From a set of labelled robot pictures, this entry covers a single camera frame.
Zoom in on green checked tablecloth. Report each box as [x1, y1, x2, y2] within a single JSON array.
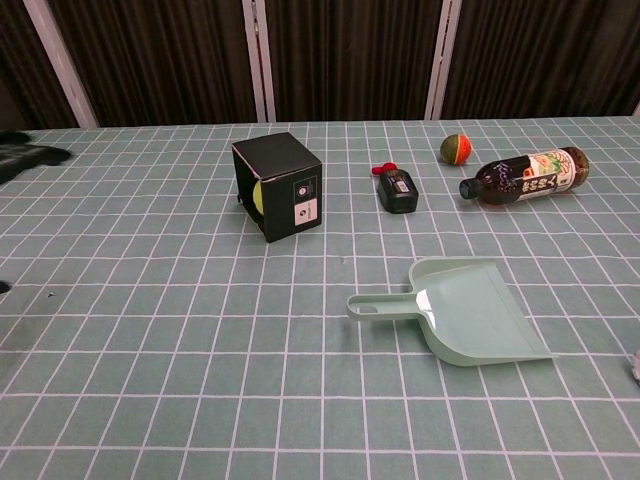
[[0, 114, 640, 480]]

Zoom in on black cardboard box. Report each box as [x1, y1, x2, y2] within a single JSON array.
[[231, 131, 323, 244]]

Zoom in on green orange ball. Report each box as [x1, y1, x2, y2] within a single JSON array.
[[439, 133, 474, 166]]

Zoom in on small black bottle red cap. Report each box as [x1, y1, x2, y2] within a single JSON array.
[[370, 161, 420, 215]]

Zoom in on brown tea bottle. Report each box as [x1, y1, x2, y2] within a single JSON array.
[[458, 145, 591, 207]]

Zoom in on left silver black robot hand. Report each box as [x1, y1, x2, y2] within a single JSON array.
[[0, 129, 72, 295]]

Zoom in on mint green dustpan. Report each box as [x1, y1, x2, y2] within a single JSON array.
[[346, 256, 560, 369]]

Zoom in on dark brown pleated curtain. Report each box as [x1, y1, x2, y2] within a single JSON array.
[[0, 0, 82, 133], [262, 0, 445, 123], [47, 0, 262, 127], [439, 0, 640, 121]]

